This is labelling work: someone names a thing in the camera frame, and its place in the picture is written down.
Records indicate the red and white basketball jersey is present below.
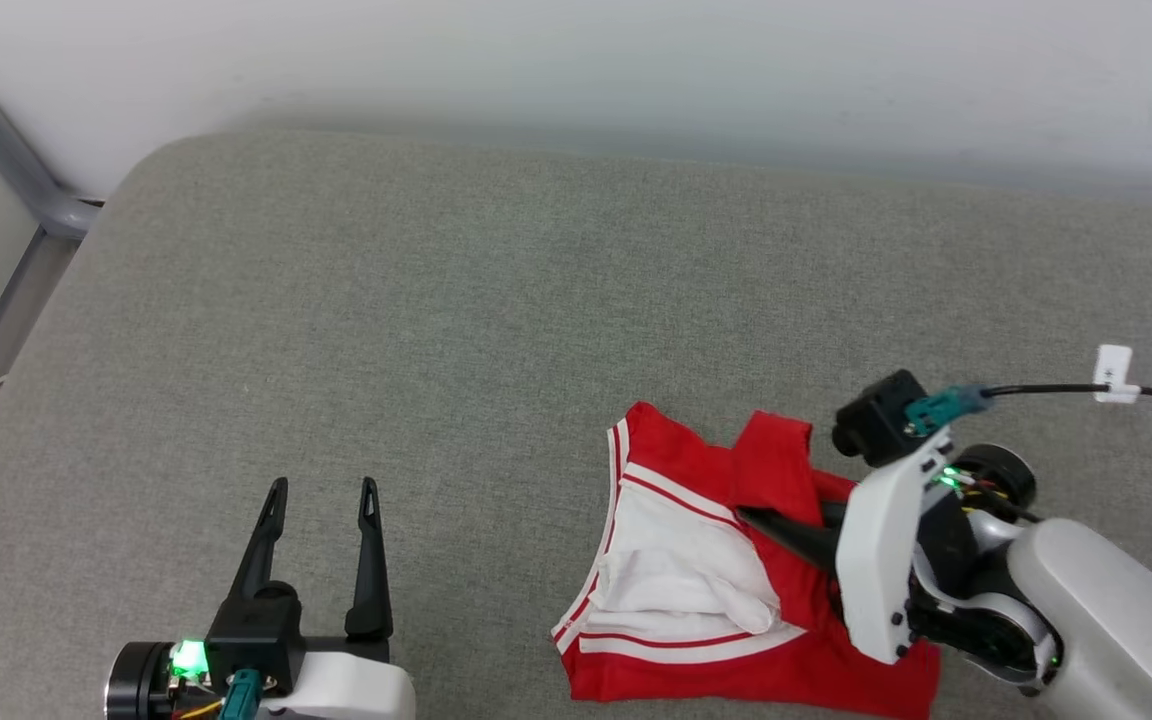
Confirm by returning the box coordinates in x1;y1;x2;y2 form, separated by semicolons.
551;400;942;720

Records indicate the teal right cable plug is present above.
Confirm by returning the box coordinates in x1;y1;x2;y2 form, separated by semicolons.
904;385;993;437

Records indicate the teal left cable plug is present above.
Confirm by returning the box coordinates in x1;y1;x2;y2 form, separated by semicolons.
221;670;263;720

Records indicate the white right cable label tag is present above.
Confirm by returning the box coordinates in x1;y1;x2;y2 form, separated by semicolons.
1094;345;1142;405

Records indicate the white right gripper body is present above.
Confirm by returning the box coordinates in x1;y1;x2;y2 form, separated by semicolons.
835;428;1038;665

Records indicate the teal cable plug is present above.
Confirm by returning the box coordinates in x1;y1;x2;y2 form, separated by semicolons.
904;385;993;437
221;670;263;720

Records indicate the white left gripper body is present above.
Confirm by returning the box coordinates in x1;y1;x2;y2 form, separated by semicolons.
106;636;417;720

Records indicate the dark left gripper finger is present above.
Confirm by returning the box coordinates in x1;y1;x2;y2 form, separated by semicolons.
346;477;395;642
230;478;289;602

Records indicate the grey metal frame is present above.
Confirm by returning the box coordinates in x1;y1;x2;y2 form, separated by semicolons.
0;30;103;431

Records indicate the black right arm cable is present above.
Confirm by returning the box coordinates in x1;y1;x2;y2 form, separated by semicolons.
981;383;1152;412

